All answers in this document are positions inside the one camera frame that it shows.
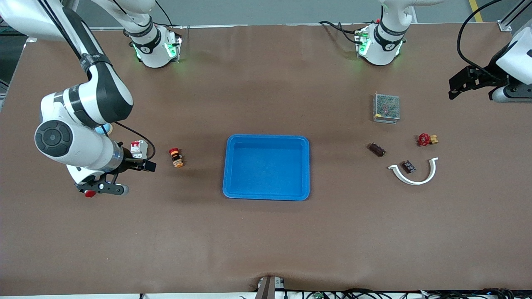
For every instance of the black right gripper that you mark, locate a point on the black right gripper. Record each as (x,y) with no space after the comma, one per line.
(126,163)

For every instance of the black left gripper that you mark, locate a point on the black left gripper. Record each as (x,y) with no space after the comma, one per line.
(491,71)

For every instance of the blue service bell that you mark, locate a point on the blue service bell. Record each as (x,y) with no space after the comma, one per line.
(104,130)

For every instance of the plain brown capacitor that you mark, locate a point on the plain brown capacitor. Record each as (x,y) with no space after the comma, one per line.
(377,150)

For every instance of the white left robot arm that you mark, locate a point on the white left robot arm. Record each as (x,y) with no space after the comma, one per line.
(386,41)

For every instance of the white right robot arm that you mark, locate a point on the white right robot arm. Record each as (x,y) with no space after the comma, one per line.
(75,141)

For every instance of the white red circuit breaker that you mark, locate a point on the white red circuit breaker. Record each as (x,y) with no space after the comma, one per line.
(139,151)

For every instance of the red mushroom push button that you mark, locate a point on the red mushroom push button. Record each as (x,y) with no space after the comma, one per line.
(89,194)

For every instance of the brass valve red handwheel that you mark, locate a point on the brass valve red handwheel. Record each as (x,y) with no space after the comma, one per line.
(423,140)

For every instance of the metal mesh power supply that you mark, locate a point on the metal mesh power supply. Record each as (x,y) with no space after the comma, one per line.
(386,107)

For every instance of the white half-round pipe clamp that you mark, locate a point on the white half-round pipe clamp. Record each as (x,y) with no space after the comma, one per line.
(415,182)

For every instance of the blue plastic tray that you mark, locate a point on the blue plastic tray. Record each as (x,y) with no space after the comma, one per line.
(266,166)

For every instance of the brown table mat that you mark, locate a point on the brown table mat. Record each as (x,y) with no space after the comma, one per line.
(266,241)

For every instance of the orange emergency stop switch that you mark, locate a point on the orange emergency stop switch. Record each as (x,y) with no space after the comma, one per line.
(176,158)

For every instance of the aluminium frame post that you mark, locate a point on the aluminium frame post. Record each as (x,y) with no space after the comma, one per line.
(505,25)

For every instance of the dark camera mount bracket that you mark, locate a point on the dark camera mount bracket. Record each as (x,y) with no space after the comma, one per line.
(268,288)

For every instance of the silver table edge rail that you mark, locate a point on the silver table edge rail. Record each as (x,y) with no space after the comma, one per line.
(270,25)

